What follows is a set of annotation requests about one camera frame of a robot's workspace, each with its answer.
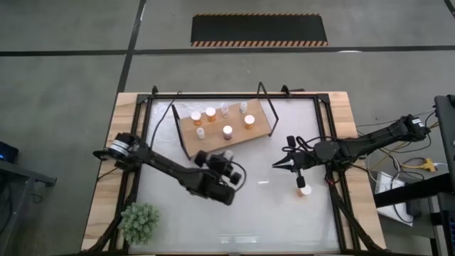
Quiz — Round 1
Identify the black device with blue light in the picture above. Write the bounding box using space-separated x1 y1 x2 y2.
0 141 19 164

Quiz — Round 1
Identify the black mat with hazard stripes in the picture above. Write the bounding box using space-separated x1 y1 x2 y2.
191 13 328 48

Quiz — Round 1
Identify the white box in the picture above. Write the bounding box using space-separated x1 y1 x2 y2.
375 171 415 228

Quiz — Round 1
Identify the thin black cable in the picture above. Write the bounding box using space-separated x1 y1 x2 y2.
356 110 437 128

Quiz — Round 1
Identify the grey cart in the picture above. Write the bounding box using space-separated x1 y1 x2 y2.
0 161 58 256

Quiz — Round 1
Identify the wooden shelf with black frame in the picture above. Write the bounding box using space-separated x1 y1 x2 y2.
170 81 279 159

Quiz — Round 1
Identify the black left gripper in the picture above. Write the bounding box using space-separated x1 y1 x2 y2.
194 149 242 186

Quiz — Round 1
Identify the black aluminium table frame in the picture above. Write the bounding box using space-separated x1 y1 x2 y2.
108 85 383 256

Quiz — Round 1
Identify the black equipment cart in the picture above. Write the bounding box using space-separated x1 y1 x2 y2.
373 94 455 256

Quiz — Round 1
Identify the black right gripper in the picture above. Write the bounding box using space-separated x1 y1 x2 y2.
272 135 321 188

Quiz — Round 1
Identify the green potted artificial plant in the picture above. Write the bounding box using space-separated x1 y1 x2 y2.
119 201 161 245

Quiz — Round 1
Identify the yellow power splitter plug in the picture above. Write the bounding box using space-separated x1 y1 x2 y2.
419 159 437 174

